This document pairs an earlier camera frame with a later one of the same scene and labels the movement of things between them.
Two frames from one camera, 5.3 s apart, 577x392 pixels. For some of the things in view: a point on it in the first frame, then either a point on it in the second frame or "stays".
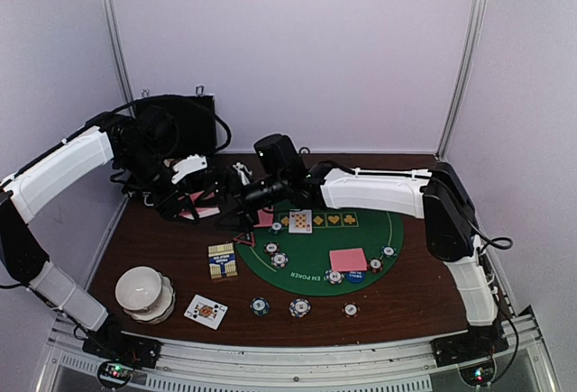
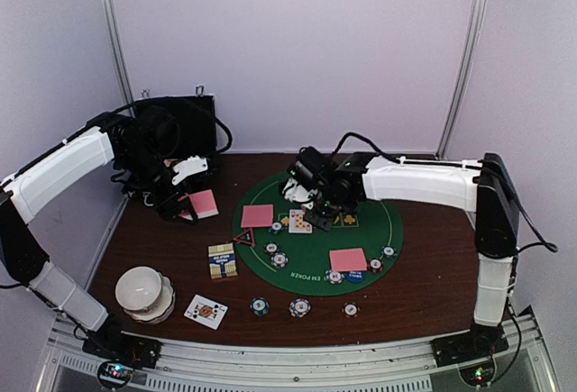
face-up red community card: (300, 222) stays
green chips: (389, 252) stays
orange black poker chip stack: (351, 310) stays
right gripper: (248, 216) -> (324, 221)
